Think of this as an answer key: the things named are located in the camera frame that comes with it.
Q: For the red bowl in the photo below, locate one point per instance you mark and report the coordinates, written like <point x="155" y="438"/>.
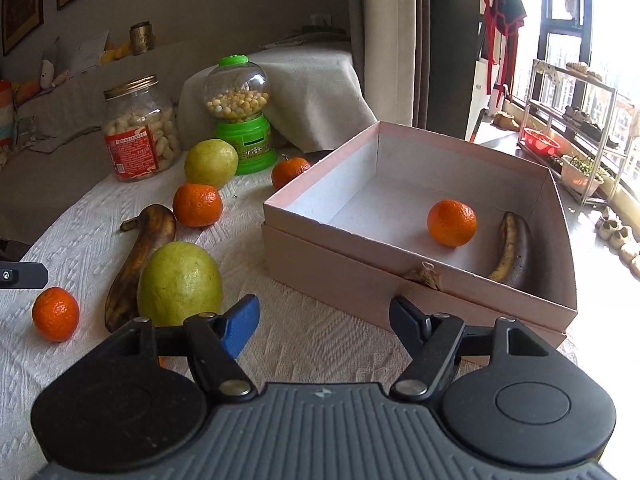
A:
<point x="541" y="141"/>

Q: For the green gumball machine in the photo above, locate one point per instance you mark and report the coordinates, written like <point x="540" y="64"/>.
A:
<point x="239" y="115"/>

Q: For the large green guava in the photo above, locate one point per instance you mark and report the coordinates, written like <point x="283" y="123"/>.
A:
<point x="179" y="282"/>

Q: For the tangerine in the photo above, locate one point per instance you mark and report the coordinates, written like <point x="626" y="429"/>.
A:
<point x="55" y="314"/>
<point x="290" y="172"/>
<point x="451" y="222"/>
<point x="197" y="204"/>

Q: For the metal tin can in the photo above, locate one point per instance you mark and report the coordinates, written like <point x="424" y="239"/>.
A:
<point x="141" y="36"/>

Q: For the pink cardboard box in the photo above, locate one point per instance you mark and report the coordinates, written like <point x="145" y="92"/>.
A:
<point x="360" y="265"/>

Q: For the window frame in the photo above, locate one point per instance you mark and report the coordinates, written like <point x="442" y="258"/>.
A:
<point x="582" y="25"/>

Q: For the clear jar with red label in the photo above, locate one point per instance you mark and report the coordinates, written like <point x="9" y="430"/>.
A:
<point x="140" y="130"/>

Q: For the white planter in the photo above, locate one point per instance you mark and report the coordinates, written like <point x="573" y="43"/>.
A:
<point x="582" y="177"/>

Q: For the small green guava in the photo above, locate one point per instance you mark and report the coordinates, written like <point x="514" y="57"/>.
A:
<point x="211" y="162"/>

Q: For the colourful pillow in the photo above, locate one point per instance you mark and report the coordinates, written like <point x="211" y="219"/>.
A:
<point x="6" y="115"/>

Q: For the overripe short banana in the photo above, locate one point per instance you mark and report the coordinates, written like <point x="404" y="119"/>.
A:
<point x="515" y="250"/>

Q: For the row of small shells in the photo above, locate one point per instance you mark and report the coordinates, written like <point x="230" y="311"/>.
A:
<point x="620" y="240"/>

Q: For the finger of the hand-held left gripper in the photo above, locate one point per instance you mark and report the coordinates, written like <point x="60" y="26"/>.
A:
<point x="22" y="275"/>

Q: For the white textured tablecloth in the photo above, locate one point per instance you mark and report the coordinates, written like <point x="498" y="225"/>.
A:
<point x="310" y="330"/>

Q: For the beige curtain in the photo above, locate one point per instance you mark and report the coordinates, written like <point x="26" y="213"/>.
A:
<point x="395" y="35"/>

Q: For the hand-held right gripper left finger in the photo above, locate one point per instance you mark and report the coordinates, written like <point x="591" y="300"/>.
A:
<point x="242" y="327"/>

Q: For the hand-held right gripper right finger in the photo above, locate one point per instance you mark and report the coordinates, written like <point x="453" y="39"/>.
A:
<point x="405" y="320"/>

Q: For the dark garment with red trim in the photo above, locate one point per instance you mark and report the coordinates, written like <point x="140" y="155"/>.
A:
<point x="502" y="10"/>

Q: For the overripe long banana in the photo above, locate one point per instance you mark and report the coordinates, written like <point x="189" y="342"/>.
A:
<point x="137" y="265"/>

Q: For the grey cloth cover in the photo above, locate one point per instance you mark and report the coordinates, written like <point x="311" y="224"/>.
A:
<point x="300" y="90"/>

